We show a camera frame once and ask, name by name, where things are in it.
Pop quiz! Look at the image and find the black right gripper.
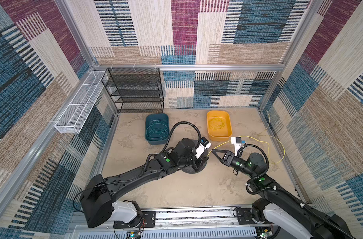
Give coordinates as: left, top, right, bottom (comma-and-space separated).
211, 149, 255, 178

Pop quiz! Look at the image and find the grey perforated cable spool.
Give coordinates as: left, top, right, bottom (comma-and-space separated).
181, 138, 209, 174

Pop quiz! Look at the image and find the yellow plastic bin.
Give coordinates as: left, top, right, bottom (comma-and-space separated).
206, 110, 233, 141

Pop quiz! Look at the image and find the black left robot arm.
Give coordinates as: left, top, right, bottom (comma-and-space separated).
79, 121, 211, 229

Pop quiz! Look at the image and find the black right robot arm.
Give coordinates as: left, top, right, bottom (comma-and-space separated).
212, 145, 353, 239

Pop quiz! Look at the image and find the teal plastic bin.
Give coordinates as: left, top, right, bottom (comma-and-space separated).
145, 113, 170, 145

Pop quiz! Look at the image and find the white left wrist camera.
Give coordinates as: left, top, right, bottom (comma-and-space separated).
195, 137, 211, 158

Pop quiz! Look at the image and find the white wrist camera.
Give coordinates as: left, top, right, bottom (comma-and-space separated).
195, 137, 211, 158
231, 137, 246, 157

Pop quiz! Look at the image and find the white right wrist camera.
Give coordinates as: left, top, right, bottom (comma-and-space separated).
231, 137, 246, 157

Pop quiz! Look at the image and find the green cable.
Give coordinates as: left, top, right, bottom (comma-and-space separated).
147, 119, 169, 141

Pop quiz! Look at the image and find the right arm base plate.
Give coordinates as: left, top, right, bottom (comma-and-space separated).
232, 207, 273, 225

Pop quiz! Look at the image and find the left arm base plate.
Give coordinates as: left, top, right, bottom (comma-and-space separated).
113, 211, 156, 229

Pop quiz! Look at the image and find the black wire mesh shelf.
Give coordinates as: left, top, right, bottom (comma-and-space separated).
101, 68, 165, 114

